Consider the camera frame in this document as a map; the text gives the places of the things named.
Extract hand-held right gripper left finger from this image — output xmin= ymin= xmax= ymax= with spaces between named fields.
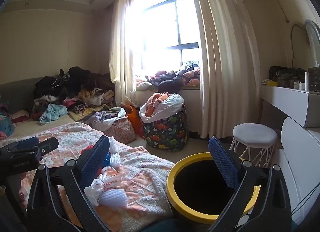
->
xmin=26 ymin=136 xmax=110 ymax=232

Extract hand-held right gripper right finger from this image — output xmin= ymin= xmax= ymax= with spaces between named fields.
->
xmin=205 ymin=136 xmax=293 ymax=232

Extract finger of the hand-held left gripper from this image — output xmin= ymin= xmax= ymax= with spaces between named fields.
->
xmin=15 ymin=137 xmax=59 ymax=160
xmin=0 ymin=136 xmax=40 ymax=155

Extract blue snack wrapper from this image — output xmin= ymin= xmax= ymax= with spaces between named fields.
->
xmin=101 ymin=152 xmax=112 ymax=168

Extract white foam net wrappers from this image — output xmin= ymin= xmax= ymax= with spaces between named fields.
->
xmin=84 ymin=167 xmax=128 ymax=206

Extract yellow rimmed black trash bin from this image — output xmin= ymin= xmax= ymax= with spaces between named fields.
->
xmin=166 ymin=153 xmax=262 ymax=225

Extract person's left hand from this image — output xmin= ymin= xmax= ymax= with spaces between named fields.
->
xmin=18 ymin=173 xmax=32 ymax=209

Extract colourful printed cloth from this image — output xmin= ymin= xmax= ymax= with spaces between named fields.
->
xmin=0 ymin=102 xmax=15 ymax=140

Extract light blue garment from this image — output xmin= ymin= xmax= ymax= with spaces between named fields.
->
xmin=39 ymin=103 xmax=68 ymax=125

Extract pink floral fabric bag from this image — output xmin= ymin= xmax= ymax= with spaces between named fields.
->
xmin=102 ymin=117 xmax=137 ymax=145

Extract white lavender clothes bundle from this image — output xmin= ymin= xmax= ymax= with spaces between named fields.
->
xmin=90 ymin=107 xmax=127 ymax=131

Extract white round stool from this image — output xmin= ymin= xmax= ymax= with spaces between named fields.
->
xmin=229 ymin=123 xmax=278 ymax=169

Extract peach white fleece blanket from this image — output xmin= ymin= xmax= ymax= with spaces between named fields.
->
xmin=0 ymin=122 xmax=175 ymax=232

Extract grey bed headboard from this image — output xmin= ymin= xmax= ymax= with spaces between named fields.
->
xmin=0 ymin=77 xmax=38 ymax=113

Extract orange bag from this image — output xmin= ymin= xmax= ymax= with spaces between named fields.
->
xmin=122 ymin=105 xmax=145 ymax=139

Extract pile of clothes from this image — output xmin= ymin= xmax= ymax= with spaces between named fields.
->
xmin=31 ymin=66 xmax=117 ymax=123

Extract dinosaur print laundry bag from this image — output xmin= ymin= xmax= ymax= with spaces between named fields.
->
xmin=142 ymin=105 xmax=190 ymax=152

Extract white plastic bag of clothes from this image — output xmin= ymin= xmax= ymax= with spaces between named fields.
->
xmin=139 ymin=93 xmax=185 ymax=123

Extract person's teal pants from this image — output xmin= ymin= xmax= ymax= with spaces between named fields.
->
xmin=147 ymin=218 xmax=213 ymax=232

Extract orange pink cloth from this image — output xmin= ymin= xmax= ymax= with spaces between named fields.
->
xmin=146 ymin=92 xmax=175 ymax=118

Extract white vanity desk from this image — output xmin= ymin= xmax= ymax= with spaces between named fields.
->
xmin=260 ymin=84 xmax=320 ymax=226

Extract heap of dark jackets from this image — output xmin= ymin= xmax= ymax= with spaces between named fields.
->
xmin=136 ymin=60 xmax=201 ymax=93

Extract wide cream curtain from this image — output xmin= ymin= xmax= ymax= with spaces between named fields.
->
xmin=186 ymin=0 xmax=262 ymax=139

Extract narrow cream curtain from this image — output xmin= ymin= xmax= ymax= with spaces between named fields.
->
xmin=109 ymin=0 xmax=140 ymax=108

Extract clear drawer organizer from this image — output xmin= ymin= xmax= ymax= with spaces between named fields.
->
xmin=307 ymin=67 xmax=320 ymax=93

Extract window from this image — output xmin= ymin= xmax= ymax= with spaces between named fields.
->
xmin=132 ymin=0 xmax=202 ymax=73

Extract curved vanity mirror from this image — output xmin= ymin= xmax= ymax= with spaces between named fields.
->
xmin=290 ymin=20 xmax=320 ymax=68

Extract black cable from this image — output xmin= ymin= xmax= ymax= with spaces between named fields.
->
xmin=291 ymin=184 xmax=320 ymax=219

